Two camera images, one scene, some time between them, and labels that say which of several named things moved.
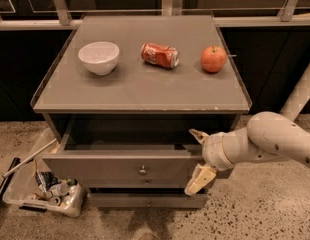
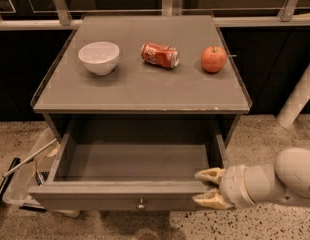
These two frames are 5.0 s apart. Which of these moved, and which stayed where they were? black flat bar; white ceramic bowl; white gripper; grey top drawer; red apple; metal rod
Moved: grey top drawer; white gripper
Stayed: white ceramic bowl; red apple; black flat bar; metal rod
